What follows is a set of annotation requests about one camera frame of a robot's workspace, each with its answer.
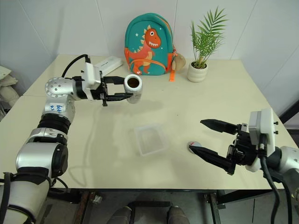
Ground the small red-labelled jar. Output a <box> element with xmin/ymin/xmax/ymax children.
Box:
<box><xmin>123</xmin><ymin>74</ymin><xmax>143</xmax><ymax>105</ymax></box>

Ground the beige padded cloth bundle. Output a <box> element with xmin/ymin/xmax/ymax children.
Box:
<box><xmin>0</xmin><ymin>65</ymin><xmax>21</xmax><ymax>104</ymax></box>

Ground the dark grey rounded shape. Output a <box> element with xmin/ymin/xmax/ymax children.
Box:
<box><xmin>109</xmin><ymin>206</ymin><xmax>133</xmax><ymax>224</ymax></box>
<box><xmin>168</xmin><ymin>205</ymin><xmax>190</xmax><ymax>224</ymax></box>

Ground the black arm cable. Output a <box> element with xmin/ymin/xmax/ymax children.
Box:
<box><xmin>258</xmin><ymin>135</ymin><xmax>299</xmax><ymax>224</ymax></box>
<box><xmin>61</xmin><ymin>54</ymin><xmax>92</xmax><ymax>79</ymax></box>

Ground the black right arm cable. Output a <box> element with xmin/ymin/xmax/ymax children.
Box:
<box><xmin>258</xmin><ymin>135</ymin><xmax>299</xmax><ymax>224</ymax></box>

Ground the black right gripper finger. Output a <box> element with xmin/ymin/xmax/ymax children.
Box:
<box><xmin>200</xmin><ymin>119</ymin><xmax>239</xmax><ymax>134</ymax></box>
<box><xmin>189</xmin><ymin>146</ymin><xmax>236</xmax><ymax>175</ymax></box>

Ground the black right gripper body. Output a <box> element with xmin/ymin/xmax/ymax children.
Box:
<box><xmin>227</xmin><ymin>122</ymin><xmax>260</xmax><ymax>166</ymax></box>

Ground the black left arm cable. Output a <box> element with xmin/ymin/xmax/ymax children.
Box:
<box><xmin>61</xmin><ymin>54</ymin><xmax>92</xmax><ymax>79</ymax></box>

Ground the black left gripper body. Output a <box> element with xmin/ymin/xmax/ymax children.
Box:
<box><xmin>92</xmin><ymin>77</ymin><xmax>111</xmax><ymax>108</ymax></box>

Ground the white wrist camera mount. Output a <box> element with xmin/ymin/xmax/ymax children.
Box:
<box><xmin>81</xmin><ymin>61</ymin><xmax>103</xmax><ymax>101</ymax></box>
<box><xmin>247</xmin><ymin>108</ymin><xmax>279</xmax><ymax>173</ymax></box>

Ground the beige plush backpack charm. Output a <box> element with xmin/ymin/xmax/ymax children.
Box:
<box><xmin>172</xmin><ymin>53</ymin><xmax>187</xmax><ymax>72</ymax></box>

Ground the green palm plant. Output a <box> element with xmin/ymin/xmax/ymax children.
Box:
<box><xmin>190</xmin><ymin>6</ymin><xmax>228</xmax><ymax>68</ymax></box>

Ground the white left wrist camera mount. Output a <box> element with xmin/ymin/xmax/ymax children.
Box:
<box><xmin>81</xmin><ymin>61</ymin><xmax>103</xmax><ymax>101</ymax></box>

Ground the white rectangular case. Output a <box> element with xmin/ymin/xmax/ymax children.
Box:
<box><xmin>95</xmin><ymin>56</ymin><xmax>124</xmax><ymax>76</ymax></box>

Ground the black slanted metal bar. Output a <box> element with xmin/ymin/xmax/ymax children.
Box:
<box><xmin>278</xmin><ymin>98</ymin><xmax>299</xmax><ymax>118</ymax></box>

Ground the small white round object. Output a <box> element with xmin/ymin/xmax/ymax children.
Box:
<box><xmin>186</xmin><ymin>140</ymin><xmax>203</xmax><ymax>154</ymax></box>

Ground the black metal table frame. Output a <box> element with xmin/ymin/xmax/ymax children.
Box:
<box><xmin>46</xmin><ymin>188</ymin><xmax>299</xmax><ymax>224</ymax></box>

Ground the white ribbed plant pot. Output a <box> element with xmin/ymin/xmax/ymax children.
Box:
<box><xmin>186</xmin><ymin>61</ymin><xmax>208</xmax><ymax>83</ymax></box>

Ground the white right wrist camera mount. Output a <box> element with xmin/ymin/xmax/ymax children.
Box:
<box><xmin>247</xmin><ymin>108</ymin><xmax>279</xmax><ymax>173</ymax></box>

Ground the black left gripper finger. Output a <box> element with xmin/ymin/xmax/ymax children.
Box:
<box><xmin>107</xmin><ymin>92</ymin><xmax>134</xmax><ymax>102</ymax></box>
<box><xmin>103</xmin><ymin>75</ymin><xmax>126</xmax><ymax>85</ymax></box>

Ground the teal dinosaur backpack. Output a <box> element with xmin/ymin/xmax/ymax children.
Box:
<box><xmin>124</xmin><ymin>15</ymin><xmax>179</xmax><ymax>77</ymax></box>

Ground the clear plastic rectangular container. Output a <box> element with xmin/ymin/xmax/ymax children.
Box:
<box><xmin>134</xmin><ymin>123</ymin><xmax>171</xmax><ymax>157</ymax></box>

